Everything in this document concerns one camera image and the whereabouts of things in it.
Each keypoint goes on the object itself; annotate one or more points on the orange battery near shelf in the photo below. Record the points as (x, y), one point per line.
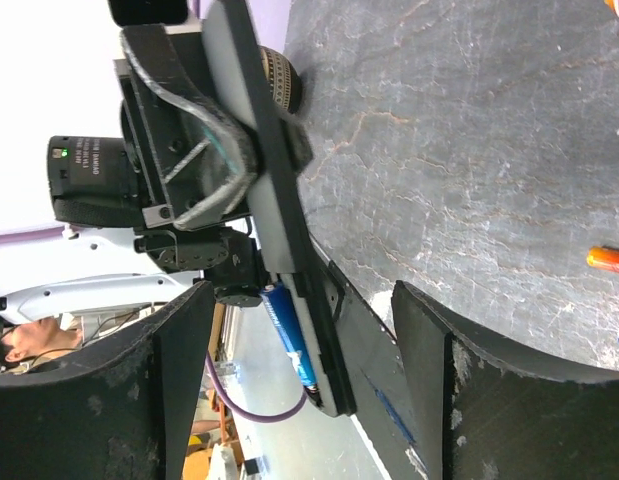
(604, 258)

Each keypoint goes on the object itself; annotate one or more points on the brown ceramic bowl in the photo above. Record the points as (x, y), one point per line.
(285, 85)

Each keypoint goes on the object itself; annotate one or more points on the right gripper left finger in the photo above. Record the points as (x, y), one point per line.
(121, 408)

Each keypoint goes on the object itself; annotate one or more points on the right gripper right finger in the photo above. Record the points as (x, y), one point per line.
(489, 407)

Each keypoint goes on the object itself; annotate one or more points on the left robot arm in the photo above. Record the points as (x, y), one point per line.
(202, 183)

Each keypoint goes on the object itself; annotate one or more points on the blue battery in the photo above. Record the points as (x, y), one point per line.
(280, 308)

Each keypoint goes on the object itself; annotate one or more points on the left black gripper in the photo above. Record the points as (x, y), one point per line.
(164, 150)

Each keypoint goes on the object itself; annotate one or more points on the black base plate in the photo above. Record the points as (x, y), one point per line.
(384, 416)

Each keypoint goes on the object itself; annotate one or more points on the person in background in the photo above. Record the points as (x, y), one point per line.
(35, 342)

